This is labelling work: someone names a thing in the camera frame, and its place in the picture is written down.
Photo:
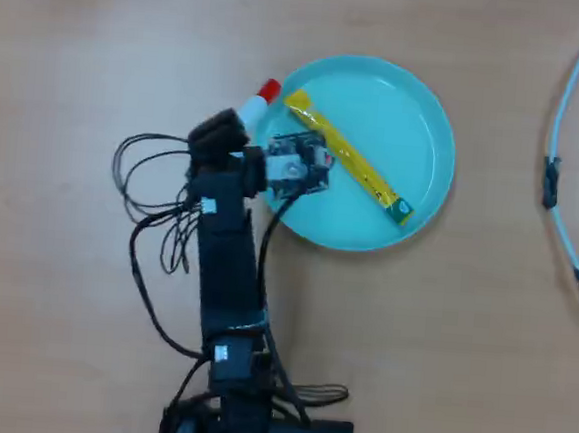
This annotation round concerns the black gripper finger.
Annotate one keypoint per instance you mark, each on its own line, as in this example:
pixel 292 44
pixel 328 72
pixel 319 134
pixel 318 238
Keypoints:
pixel 227 120
pixel 215 143

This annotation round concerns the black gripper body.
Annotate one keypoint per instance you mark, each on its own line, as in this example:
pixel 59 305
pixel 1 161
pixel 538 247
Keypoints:
pixel 243 170

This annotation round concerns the red and white marker pen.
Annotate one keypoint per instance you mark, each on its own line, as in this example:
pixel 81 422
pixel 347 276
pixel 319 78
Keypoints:
pixel 258 103

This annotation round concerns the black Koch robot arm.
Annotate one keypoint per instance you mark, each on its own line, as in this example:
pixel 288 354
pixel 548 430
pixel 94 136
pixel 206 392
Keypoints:
pixel 227 272

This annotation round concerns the yellow stick sachet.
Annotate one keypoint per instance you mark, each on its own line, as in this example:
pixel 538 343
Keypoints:
pixel 359 164

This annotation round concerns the light blue round plate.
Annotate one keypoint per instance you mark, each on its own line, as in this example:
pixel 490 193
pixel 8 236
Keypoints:
pixel 406 135

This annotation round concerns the large black tape wrap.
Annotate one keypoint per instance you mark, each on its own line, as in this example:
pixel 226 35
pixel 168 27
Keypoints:
pixel 551 182

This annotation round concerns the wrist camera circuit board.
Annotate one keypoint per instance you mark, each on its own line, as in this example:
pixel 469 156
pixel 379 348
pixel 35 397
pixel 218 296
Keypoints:
pixel 298 167

